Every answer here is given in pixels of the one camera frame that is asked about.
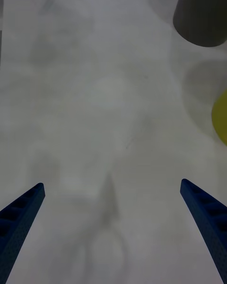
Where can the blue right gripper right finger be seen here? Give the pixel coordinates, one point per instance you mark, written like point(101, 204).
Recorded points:
point(208, 215)

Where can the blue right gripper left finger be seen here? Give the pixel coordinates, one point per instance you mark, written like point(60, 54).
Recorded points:
point(21, 217)

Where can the yellow-green plastic bin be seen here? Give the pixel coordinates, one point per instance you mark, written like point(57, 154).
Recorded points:
point(221, 118)

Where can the grey plastic bin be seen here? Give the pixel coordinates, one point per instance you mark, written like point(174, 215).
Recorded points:
point(203, 11)

